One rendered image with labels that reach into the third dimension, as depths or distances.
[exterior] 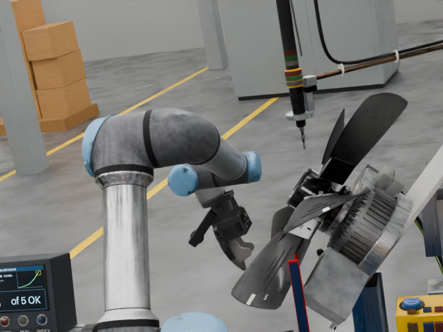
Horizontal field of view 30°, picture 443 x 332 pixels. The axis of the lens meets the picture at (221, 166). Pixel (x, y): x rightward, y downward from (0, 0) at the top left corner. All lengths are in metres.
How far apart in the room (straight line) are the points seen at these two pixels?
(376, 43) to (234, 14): 1.68
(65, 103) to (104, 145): 8.57
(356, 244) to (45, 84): 8.32
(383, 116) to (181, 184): 0.60
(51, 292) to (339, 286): 0.74
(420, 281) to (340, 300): 2.37
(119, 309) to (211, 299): 3.13
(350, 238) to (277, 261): 0.20
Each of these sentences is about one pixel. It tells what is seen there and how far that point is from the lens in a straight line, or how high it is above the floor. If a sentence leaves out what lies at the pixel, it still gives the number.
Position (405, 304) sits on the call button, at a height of 1.08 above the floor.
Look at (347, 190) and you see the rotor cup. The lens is 2.26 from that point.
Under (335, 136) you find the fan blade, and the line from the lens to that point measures 2.47.
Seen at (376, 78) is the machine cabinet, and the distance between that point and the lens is 9.37.
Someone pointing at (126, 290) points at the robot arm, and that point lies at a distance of 1.54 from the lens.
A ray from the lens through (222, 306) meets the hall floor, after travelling 4.55.
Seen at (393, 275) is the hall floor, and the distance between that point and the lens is 4.64.
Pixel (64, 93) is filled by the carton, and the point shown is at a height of 0.43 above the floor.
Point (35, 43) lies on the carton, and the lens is 10.20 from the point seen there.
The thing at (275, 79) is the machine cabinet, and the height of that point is 0.22.
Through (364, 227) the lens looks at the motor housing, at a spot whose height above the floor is 1.12.
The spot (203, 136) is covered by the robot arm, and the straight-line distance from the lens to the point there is 1.60.
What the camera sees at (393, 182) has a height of 1.14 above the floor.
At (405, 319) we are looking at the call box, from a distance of 1.85.
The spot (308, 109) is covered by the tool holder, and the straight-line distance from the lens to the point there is 2.12.
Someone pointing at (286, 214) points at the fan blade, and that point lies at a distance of 2.46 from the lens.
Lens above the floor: 1.91
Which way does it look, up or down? 15 degrees down
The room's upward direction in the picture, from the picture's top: 10 degrees counter-clockwise
